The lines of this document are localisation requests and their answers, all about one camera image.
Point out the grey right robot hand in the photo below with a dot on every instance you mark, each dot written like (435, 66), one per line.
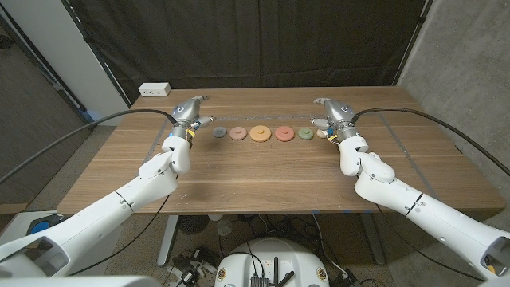
(338, 111)

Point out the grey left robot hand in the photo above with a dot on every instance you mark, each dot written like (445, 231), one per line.
(185, 109)

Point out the red toy disc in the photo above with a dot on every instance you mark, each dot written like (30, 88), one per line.
(284, 133)

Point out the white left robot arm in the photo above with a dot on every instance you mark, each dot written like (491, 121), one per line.
(99, 217)

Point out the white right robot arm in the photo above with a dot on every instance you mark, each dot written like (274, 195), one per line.
(430, 215)

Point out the small cream toy disc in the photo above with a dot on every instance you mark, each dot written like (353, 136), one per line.
(321, 134)

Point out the green toy disc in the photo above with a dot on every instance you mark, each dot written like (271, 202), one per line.
(306, 133)

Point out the small grey toy disc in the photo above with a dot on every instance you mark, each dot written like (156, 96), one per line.
(219, 132)

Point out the pink toy disc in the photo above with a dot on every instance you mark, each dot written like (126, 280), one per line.
(238, 133)

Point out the large orange toy disc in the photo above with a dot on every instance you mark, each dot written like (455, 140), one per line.
(260, 133)

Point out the white power strip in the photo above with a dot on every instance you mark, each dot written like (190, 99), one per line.
(154, 89)

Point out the black curtain backdrop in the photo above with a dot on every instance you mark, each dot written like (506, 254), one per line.
(259, 40)

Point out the black backdrop pole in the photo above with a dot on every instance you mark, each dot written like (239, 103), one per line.
(414, 39)
(96, 52)

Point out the small black floor fan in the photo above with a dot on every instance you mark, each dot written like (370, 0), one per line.
(193, 224)

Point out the white table leg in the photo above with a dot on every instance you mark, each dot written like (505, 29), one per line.
(167, 239)

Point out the grey table leg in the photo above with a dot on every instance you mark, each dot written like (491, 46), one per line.
(372, 239)

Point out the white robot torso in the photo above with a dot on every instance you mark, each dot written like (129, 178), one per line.
(271, 259)

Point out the black device with blue disc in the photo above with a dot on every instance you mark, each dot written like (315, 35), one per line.
(40, 228)

